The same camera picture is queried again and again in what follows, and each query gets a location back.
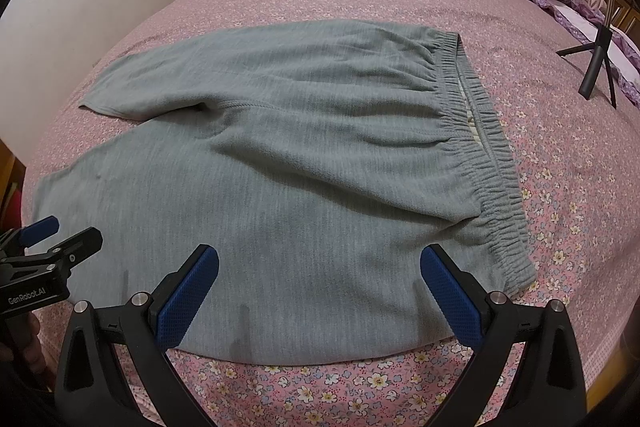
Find purple floral pillow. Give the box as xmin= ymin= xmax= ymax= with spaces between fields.
xmin=529 ymin=0 xmax=639 ymax=108

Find grey knit pants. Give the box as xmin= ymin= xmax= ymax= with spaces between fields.
xmin=32 ymin=20 xmax=536 ymax=365

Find person left hand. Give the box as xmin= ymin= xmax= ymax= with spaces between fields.
xmin=1 ymin=312 xmax=49 ymax=395

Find wooden side cabinet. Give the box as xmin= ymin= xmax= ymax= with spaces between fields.
xmin=0 ymin=141 xmax=26 ymax=232

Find black tripod stand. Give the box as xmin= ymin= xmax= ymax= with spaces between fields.
xmin=556 ymin=0 xmax=617 ymax=108

